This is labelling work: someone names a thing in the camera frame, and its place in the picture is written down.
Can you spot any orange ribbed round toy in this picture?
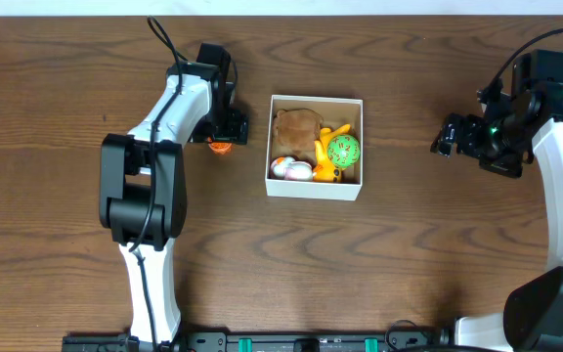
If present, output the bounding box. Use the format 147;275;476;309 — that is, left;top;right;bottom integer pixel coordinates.
208;142;233;155

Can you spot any left black cable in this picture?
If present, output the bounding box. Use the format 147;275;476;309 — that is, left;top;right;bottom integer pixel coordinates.
127;16;188;352

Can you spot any green number ball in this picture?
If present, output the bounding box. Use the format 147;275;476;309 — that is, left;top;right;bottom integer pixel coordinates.
326;134;361;169

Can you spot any black cable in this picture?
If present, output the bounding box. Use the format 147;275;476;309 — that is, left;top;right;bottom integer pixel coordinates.
127;16;188;352
476;26;563;102

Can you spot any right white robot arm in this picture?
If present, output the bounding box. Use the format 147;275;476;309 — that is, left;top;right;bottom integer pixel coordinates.
431;79;563;351

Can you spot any right black cable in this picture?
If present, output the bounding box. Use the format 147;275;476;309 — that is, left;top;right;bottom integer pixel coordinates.
476;26;563;102

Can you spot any white pink duck toy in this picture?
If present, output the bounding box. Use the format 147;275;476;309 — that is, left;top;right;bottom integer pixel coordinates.
270;156;314;182

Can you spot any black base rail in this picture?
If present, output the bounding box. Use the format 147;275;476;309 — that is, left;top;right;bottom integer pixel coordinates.
62;330;448;352

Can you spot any white cardboard box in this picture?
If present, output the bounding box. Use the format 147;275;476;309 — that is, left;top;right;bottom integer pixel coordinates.
264;95;365;201

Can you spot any brown plush toy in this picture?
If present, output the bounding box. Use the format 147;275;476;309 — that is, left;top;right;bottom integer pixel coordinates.
272;109;324;153

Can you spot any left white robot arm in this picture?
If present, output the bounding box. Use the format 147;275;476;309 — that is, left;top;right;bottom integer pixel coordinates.
99;43;248;351

